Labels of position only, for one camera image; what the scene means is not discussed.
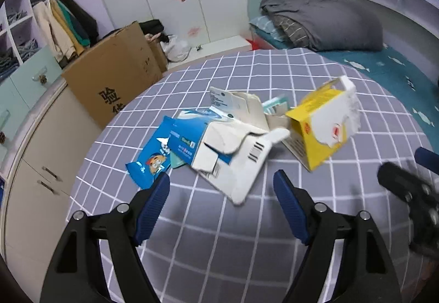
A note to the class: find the yellow torn box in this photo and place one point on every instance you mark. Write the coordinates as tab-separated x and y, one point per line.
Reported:
308	145

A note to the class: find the cream garment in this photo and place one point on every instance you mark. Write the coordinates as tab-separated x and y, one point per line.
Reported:
51	32

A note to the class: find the mint green drawer unit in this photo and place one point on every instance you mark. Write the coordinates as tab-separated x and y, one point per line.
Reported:
24	93

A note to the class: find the black garment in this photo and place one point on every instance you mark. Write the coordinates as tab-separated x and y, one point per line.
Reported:
85	18

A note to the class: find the large cardboard box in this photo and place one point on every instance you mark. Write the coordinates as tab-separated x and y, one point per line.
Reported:
113	66

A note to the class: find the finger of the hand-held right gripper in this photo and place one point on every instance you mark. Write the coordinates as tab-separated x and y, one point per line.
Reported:
394	176
427	159

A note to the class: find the black bag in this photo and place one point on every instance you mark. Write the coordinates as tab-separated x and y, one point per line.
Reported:
152	28

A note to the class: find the grey checked bedsheet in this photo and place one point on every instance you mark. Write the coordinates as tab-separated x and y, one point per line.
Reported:
223	255

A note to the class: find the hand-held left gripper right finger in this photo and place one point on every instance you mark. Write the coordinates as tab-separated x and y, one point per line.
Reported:
291	210

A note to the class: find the blue and white carton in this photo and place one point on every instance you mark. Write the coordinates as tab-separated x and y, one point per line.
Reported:
185	141

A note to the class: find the green garment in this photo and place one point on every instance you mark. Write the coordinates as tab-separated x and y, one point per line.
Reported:
78	30

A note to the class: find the small teal carton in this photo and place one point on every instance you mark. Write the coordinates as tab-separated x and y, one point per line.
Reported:
276	104

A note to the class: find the pale pink butterfly sticker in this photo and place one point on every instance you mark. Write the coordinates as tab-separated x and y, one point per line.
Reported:
193	31

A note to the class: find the white plastic bag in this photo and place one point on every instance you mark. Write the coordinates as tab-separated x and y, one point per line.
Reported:
175	49

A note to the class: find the white torn barcode carton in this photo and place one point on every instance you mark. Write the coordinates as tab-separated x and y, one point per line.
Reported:
236	172

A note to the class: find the blue cartoon snack packet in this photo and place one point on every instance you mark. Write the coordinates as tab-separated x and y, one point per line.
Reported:
151	162

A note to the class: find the teal paper piece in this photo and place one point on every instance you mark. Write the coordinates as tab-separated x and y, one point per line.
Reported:
178	161

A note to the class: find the teal printed bedsheet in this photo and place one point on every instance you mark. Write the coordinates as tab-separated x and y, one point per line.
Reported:
384	63

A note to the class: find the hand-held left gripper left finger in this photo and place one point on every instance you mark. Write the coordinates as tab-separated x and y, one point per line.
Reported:
152	210

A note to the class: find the grey blanket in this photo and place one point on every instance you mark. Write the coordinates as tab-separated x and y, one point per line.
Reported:
336	25

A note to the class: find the yellow garment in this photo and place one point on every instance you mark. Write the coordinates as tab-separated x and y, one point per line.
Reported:
70	39

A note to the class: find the checked folded cloth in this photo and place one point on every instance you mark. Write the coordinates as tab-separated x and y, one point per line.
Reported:
291	30

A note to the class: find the white printed carton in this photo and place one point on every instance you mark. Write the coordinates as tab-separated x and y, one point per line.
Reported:
247	107

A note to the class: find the white floor cabinet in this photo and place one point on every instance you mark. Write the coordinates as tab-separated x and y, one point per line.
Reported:
41	152

